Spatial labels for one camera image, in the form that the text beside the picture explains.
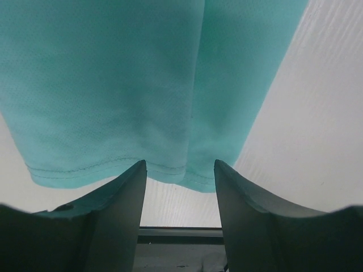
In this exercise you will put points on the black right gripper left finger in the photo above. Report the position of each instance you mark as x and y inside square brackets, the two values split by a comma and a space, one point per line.
[97, 232]

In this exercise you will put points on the teal t shirt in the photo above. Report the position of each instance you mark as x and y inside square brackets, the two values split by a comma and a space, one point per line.
[88, 88]

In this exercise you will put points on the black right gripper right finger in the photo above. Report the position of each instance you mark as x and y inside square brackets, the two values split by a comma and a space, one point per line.
[264, 232]

